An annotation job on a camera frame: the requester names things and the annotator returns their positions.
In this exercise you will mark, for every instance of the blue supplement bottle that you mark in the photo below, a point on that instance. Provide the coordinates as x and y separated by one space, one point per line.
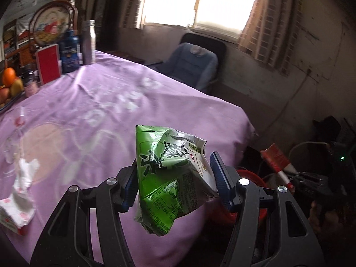
70 54

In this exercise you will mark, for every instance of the red plastic basket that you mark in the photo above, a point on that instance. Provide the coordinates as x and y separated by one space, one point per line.
250 179

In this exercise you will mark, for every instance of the orange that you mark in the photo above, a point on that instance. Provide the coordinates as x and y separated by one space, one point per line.
9 77

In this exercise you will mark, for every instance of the red box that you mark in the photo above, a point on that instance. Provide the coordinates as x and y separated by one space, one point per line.
48 65

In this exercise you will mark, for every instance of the steel water bottle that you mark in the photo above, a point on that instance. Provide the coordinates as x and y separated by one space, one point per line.
88 43

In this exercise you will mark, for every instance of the red apple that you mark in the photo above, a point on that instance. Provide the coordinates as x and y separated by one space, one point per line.
4 95

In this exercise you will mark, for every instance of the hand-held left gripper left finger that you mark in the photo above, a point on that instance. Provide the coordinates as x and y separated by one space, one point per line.
129 190

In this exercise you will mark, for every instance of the blue seat cushion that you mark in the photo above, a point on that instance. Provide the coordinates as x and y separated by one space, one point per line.
189 64

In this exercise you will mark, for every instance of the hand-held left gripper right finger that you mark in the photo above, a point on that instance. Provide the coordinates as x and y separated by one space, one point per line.
222 180

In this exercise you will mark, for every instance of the dark glass jar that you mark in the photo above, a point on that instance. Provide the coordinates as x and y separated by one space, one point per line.
29 82

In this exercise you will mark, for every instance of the blue cushioned chair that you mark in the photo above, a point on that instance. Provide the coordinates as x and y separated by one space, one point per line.
214 47

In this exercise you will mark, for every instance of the round embroidered flower plaque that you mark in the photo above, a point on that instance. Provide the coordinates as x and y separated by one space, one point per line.
51 23

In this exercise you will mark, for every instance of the clear plastic wrapper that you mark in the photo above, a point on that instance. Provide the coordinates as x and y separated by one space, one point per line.
18 122

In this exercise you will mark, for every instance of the fruit plate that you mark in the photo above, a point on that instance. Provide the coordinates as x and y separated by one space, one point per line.
12 103

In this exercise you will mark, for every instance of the green snack bag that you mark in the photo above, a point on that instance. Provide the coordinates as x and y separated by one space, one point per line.
172 180

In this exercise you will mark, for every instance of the yellow pear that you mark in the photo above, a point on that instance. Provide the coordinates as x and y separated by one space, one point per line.
17 86

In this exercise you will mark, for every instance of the plaid window curtain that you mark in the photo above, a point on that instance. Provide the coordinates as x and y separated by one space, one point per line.
135 2
272 25

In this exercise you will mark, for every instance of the window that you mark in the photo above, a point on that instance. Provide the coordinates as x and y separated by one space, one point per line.
200 2

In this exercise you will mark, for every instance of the red and white stick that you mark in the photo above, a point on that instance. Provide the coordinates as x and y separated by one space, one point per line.
276 160

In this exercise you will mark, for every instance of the purple printed tablecloth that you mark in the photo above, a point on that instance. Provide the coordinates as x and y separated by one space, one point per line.
83 122

